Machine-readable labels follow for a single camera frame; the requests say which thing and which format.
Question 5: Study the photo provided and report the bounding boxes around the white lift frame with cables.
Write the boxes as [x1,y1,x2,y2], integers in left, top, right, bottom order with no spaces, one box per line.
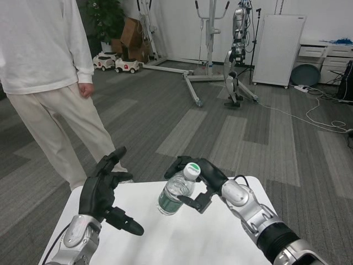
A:
[136,0,194,75]

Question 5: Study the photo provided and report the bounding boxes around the clear green-label water bottle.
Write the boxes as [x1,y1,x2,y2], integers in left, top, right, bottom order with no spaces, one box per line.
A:
[157,162,202,216]

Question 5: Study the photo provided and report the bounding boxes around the humanoid robot on stand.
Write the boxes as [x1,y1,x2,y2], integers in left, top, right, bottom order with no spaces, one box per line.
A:
[182,0,260,108]

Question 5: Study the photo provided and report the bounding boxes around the white floor cable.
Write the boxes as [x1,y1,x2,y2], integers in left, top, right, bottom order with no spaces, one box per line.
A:
[256,91,348,134]

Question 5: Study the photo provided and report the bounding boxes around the black equipment case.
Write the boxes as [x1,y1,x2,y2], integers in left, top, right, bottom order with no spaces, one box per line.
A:
[336,60,353,103]

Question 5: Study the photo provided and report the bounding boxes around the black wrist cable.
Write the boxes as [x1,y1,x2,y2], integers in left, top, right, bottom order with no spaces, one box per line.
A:
[42,223,69,263]
[234,174,249,188]

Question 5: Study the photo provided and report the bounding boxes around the white toy car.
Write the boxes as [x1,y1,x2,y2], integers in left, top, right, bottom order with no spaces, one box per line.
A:
[114,57,141,75]
[93,51,119,71]

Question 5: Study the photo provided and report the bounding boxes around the round dark grey disc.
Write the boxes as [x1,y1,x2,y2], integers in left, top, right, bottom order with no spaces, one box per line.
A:
[291,63,322,87]

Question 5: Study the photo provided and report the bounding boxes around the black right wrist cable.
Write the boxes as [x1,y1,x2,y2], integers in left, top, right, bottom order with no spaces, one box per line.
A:
[234,174,249,188]

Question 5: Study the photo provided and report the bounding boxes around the green potted plant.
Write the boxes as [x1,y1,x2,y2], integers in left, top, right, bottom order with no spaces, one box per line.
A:
[82,0,126,53]

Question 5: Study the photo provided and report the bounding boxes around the person in white clothes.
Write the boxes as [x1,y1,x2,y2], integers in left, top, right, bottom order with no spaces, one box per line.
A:
[0,0,135,192]

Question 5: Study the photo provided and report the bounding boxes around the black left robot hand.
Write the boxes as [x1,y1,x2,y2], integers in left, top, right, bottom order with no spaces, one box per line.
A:
[78,146,145,236]

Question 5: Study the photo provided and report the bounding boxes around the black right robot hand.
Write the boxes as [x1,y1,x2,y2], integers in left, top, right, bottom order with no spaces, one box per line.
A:
[164,155,229,214]

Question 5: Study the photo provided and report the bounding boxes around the hanging silver humanoid robot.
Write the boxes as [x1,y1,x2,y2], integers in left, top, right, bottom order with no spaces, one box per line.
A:
[223,0,253,109]

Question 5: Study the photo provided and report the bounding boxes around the black tripod stand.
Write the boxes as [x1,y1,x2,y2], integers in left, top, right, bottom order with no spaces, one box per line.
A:
[236,8,263,85]

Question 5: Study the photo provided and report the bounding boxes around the brown cardboard box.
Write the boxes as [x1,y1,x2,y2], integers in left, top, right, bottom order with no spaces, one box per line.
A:
[110,38,151,63]

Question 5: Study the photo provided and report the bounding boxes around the blue cable pile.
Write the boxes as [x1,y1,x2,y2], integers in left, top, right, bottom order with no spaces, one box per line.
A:
[321,38,353,45]

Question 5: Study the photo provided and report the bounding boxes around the white drawer cabinet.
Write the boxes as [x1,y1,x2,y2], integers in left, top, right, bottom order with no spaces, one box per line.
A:
[299,41,353,85]

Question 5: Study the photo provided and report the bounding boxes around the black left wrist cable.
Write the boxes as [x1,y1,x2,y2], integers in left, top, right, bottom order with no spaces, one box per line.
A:
[42,223,69,263]

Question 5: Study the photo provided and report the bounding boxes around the white cabinet on wheels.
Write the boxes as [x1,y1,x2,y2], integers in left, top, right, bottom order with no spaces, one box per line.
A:
[252,14,307,89]

